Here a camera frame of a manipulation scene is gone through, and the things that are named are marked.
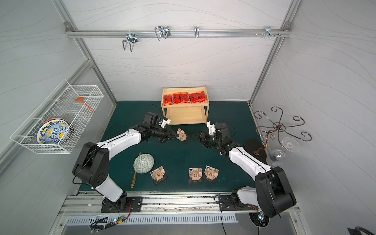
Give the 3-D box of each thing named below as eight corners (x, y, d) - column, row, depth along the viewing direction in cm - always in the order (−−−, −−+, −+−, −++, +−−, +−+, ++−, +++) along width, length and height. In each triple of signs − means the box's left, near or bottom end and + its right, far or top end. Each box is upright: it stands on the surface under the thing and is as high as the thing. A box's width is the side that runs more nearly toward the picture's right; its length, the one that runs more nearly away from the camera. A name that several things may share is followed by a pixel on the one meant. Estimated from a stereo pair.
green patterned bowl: (133, 174, 85) (131, 171, 81) (138, 156, 92) (135, 153, 88) (153, 174, 85) (151, 171, 81) (156, 156, 92) (154, 153, 88)
